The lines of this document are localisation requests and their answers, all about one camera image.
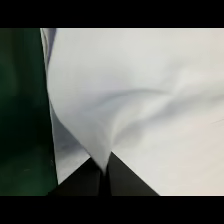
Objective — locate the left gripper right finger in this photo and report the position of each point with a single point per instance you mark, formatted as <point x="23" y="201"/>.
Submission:
<point x="124" y="181"/>

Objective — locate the white shirt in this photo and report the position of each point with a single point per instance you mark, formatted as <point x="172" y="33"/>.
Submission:
<point x="140" y="96"/>

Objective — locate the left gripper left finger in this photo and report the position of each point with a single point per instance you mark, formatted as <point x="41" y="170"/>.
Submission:
<point x="83" y="181"/>

